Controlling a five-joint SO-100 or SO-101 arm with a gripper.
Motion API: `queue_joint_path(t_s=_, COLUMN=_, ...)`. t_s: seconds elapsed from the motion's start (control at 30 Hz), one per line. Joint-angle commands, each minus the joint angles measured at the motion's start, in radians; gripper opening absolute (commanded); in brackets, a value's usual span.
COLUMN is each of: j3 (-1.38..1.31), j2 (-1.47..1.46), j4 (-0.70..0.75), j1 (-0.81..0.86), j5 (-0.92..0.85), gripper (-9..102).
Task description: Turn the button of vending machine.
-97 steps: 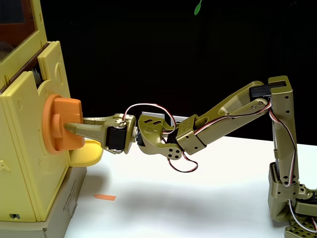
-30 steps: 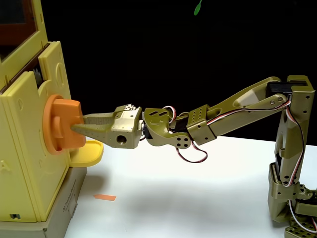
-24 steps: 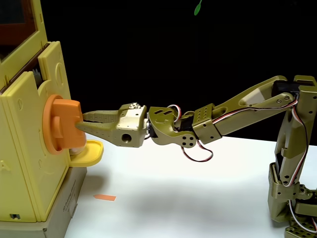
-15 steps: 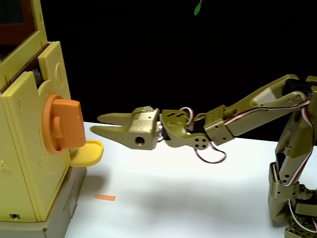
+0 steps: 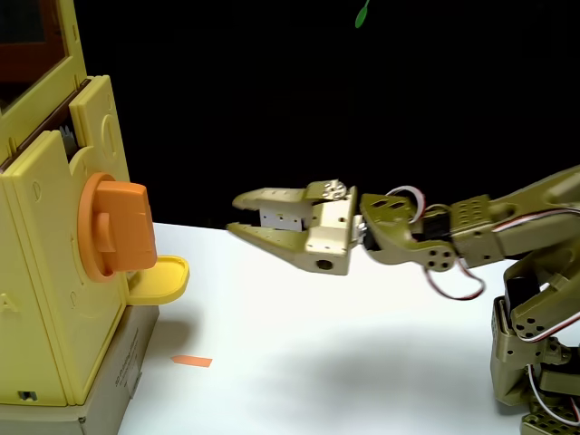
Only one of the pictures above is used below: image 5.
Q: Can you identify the green leaf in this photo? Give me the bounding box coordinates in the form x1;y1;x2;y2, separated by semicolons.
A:
354;0;372;29

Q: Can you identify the red white servo cable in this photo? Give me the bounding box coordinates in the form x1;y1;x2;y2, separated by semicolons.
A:
384;185;430;226
527;363;580;426
422;260;487;301

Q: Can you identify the yellow toy vending machine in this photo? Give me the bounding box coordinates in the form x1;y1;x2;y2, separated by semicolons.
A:
0;0;131;407

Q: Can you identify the orange vending machine knob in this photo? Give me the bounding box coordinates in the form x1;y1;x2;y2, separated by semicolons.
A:
76;171;160;283

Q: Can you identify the yellow dispensing tray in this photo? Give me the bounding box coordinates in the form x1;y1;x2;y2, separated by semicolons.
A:
127;256;190;305

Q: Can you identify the grey cardboard box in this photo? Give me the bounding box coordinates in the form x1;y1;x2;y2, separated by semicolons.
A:
0;304;160;435

